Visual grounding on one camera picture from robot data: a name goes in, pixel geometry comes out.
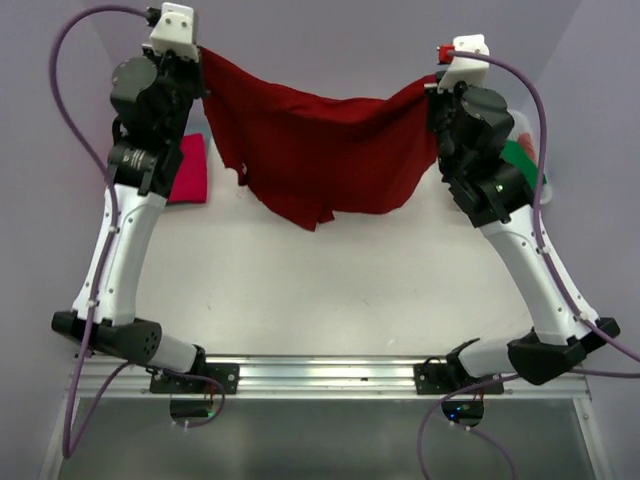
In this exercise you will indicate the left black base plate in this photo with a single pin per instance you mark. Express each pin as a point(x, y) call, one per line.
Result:
point(207, 378)

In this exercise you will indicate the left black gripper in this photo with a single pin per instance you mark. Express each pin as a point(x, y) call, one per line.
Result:
point(193, 68)

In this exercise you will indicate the aluminium mounting rail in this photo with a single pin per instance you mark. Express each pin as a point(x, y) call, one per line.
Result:
point(321, 377)

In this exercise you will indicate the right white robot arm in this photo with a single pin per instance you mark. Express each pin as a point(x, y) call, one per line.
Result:
point(498, 202)

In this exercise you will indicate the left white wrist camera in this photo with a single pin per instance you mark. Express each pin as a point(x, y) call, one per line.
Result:
point(176, 31)

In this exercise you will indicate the folded pink t shirt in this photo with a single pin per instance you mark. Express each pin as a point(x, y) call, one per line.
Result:
point(191, 183)

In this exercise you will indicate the green t shirt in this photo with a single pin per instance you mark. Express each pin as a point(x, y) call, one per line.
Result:
point(514, 154)

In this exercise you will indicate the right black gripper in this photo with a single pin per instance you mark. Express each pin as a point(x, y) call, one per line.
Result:
point(437, 97)

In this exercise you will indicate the dark red t shirt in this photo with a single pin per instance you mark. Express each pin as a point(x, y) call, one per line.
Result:
point(307, 157)

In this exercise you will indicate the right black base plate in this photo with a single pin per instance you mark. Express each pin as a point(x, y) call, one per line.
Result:
point(440, 375)

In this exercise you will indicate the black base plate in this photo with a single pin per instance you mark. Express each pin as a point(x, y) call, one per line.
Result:
point(207, 378)
point(440, 375)

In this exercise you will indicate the salmon pink t shirt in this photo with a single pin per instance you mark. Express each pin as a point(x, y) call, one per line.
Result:
point(525, 141)

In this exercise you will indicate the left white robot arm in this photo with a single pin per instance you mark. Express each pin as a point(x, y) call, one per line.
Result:
point(141, 169)

